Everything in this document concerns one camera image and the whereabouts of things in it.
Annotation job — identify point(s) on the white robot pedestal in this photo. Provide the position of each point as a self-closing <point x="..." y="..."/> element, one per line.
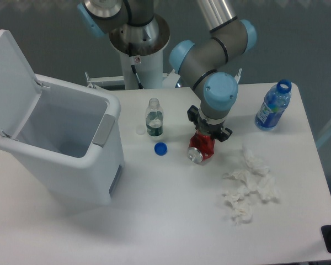
<point x="141" y="52"/>

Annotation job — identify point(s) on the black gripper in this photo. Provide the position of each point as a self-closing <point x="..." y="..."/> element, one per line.
<point x="210" y="128"/>

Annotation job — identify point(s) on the crumpled white tissue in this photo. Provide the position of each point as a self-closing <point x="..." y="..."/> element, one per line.
<point x="254" y="178"/>

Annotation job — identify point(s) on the metal base bracket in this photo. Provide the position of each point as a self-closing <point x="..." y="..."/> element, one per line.
<point x="170" y="80"/>

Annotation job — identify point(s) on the crushed red soda can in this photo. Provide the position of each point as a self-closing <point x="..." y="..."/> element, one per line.
<point x="201" y="147"/>

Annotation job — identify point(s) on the white bin lid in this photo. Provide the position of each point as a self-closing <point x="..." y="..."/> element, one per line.
<point x="19" y="87"/>

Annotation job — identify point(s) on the blue bottle cap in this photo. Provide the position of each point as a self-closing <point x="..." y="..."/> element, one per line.
<point x="160" y="148"/>

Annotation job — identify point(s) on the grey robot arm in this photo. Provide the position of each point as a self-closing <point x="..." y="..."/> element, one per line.
<point x="196" y="65"/>

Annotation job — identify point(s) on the white trash bin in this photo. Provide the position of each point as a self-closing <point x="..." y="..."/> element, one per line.
<point x="71" y="141"/>

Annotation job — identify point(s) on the white bottle cap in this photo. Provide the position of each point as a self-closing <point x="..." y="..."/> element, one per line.
<point x="140" y="130"/>

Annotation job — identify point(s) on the clear green-label bottle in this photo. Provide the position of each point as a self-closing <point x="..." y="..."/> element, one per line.
<point x="154" y="118"/>

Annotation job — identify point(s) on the blue plastic bottle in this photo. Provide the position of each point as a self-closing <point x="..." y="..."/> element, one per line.
<point x="274" y="104"/>

